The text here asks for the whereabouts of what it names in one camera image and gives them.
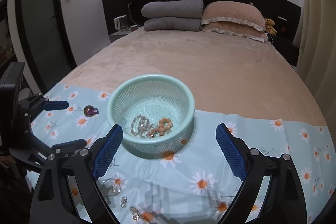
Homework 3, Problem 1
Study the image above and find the silver hoop pearl bracelet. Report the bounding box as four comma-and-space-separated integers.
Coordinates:
101, 177, 122, 197

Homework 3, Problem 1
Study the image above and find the crystal ring earring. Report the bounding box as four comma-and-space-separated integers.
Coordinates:
120, 197, 127, 208

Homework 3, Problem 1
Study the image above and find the gold clip earring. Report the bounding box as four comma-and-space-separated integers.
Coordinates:
129, 206, 142, 222

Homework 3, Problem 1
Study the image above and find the pink bead necklace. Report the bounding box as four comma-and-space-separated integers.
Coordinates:
129, 114, 156, 138

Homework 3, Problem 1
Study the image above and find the orange bead bracelet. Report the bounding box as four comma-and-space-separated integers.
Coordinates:
146, 117, 173, 138

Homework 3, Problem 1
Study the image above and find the person's left hand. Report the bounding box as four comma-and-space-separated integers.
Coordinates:
0, 156, 15, 169

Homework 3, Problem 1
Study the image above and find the iridescent purple pendant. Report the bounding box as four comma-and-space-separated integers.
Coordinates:
83, 105, 99, 118

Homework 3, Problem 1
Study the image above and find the daisy print blue cloth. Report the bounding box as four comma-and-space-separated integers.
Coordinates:
31, 84, 335, 223

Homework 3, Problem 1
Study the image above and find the bedside table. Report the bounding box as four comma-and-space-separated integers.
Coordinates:
109, 25, 141, 43

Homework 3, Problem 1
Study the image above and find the mint green plastic basket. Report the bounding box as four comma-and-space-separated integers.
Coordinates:
106, 75, 195, 159

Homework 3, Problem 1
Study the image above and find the dark glass door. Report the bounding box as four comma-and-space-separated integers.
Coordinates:
15, 0, 76, 93

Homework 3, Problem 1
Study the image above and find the beige bed cover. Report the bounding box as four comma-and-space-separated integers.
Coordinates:
63, 29, 326, 126

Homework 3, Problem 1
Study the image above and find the lower grey folded blanket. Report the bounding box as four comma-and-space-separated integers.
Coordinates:
143, 17, 202, 32

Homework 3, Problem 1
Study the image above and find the grey folded blanket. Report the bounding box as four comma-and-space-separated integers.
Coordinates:
143, 17, 202, 32
141, 0, 204, 18

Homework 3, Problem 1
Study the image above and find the cream window curtain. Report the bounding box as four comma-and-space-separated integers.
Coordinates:
297, 0, 335, 116

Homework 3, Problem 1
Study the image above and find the upper grey folded blanket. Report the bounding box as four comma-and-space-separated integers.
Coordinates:
141, 0, 204, 18

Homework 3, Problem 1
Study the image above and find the lower pink frilled pillow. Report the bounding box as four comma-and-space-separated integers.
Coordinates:
203, 22, 268, 43

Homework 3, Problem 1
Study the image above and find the pink frilled pillow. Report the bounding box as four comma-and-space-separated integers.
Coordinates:
201, 1, 265, 32
203, 22, 268, 43

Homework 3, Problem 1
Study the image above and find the brown teddy bear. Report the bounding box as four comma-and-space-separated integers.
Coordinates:
264, 18, 277, 36

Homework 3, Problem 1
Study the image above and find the black bed headboard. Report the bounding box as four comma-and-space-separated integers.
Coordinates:
102, 0, 301, 66

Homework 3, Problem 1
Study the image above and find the upper pink frilled pillow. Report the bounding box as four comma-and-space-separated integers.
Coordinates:
201, 1, 265, 32

